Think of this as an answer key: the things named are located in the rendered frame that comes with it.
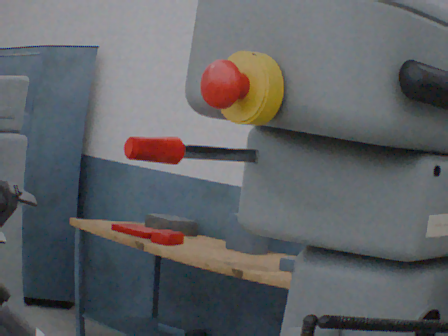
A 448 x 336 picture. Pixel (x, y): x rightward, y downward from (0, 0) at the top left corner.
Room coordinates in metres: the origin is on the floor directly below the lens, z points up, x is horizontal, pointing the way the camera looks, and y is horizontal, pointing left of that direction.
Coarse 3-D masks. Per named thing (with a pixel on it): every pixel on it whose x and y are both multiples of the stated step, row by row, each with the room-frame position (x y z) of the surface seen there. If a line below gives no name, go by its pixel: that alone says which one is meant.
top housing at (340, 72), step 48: (240, 0) 1.03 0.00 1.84; (288, 0) 0.99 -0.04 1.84; (336, 0) 0.95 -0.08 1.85; (384, 0) 0.94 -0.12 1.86; (432, 0) 0.98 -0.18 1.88; (192, 48) 1.08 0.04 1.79; (240, 48) 1.03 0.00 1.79; (288, 48) 0.98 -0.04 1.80; (336, 48) 0.95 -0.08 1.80; (384, 48) 0.94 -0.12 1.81; (432, 48) 0.97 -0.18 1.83; (192, 96) 1.07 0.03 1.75; (288, 96) 0.98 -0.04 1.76; (336, 96) 0.94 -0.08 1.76; (384, 96) 0.94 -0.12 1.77; (384, 144) 0.95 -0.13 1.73; (432, 144) 0.98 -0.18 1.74
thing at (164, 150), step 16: (128, 144) 1.05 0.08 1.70; (144, 144) 1.05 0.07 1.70; (160, 144) 1.06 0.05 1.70; (176, 144) 1.07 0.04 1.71; (144, 160) 1.06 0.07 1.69; (160, 160) 1.07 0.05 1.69; (176, 160) 1.08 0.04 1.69; (224, 160) 1.12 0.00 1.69; (240, 160) 1.13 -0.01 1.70; (256, 160) 1.14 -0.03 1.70
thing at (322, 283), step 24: (312, 264) 1.12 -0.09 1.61; (336, 264) 1.10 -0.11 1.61; (360, 264) 1.08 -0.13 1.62; (384, 264) 1.06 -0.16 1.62; (408, 264) 1.05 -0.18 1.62; (432, 264) 1.06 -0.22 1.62; (312, 288) 1.12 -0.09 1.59; (336, 288) 1.09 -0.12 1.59; (360, 288) 1.07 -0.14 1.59; (384, 288) 1.05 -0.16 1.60; (408, 288) 1.04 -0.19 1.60; (432, 288) 1.06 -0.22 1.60; (288, 312) 1.15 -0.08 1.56; (312, 312) 1.11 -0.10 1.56; (336, 312) 1.09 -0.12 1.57; (360, 312) 1.06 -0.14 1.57; (384, 312) 1.05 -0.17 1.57; (408, 312) 1.04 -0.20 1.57; (432, 312) 1.05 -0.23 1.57
